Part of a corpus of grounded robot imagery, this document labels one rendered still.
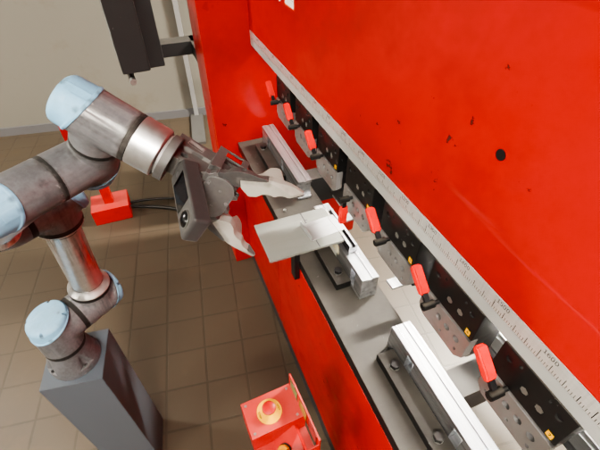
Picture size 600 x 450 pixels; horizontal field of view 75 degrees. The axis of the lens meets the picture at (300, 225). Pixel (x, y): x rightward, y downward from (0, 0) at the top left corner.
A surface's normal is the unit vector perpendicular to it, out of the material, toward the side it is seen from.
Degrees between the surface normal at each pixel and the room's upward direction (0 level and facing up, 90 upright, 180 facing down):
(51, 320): 7
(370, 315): 0
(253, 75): 90
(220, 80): 90
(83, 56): 90
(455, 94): 90
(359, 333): 0
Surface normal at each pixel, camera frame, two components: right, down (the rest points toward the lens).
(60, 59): 0.23, 0.66
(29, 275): 0.00, -0.73
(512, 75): -0.93, 0.25
